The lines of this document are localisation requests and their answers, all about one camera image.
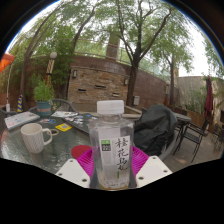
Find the yellow card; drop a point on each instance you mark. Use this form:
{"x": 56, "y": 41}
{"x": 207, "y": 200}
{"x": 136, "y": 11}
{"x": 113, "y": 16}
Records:
{"x": 63, "y": 127}

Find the black metal chair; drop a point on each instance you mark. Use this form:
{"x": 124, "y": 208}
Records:
{"x": 193, "y": 136}

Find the blue yellow striped cone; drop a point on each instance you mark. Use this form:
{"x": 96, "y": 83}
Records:
{"x": 20, "y": 104}

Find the grey wall box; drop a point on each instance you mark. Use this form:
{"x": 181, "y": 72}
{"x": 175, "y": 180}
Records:
{"x": 136, "y": 100}

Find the green plant in blue pot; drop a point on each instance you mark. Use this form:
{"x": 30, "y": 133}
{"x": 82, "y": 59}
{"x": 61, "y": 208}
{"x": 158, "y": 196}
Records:
{"x": 43, "y": 96}

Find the flat round red coaster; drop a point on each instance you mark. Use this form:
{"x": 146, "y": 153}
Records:
{"x": 80, "y": 150}

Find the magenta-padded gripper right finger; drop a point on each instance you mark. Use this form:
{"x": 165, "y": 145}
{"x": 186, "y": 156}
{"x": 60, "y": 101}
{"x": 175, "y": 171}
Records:
{"x": 150, "y": 171}

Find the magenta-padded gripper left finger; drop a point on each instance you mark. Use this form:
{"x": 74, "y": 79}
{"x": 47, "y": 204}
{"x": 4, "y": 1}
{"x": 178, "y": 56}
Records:
{"x": 75, "y": 171}

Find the closed maroon umbrella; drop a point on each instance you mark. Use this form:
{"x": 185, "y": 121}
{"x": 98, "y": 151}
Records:
{"x": 208, "y": 98}

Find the small colourful card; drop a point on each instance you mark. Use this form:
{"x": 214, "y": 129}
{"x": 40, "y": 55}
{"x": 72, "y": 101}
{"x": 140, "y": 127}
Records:
{"x": 47, "y": 120}

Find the black wall lantern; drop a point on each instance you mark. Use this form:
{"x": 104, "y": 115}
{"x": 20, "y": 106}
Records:
{"x": 75, "y": 73}
{"x": 126, "y": 81}

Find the white booklet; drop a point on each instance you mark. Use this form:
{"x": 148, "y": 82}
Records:
{"x": 65, "y": 114}

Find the white ribbed mug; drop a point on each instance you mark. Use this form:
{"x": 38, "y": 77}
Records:
{"x": 32, "y": 138}

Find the globe-topped lamp post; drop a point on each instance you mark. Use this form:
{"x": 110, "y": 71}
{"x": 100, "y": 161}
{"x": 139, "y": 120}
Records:
{"x": 167, "y": 95}
{"x": 50, "y": 68}

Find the silver laptop with stickers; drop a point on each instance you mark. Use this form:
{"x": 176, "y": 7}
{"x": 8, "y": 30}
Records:
{"x": 21, "y": 120}

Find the small round patio table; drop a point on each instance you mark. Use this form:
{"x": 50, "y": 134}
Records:
{"x": 184, "y": 117}

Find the black jacket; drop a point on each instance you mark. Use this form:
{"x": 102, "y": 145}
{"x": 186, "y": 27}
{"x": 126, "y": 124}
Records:
{"x": 155, "y": 130}

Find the clear plastic drink bottle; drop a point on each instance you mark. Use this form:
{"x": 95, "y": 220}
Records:
{"x": 111, "y": 153}

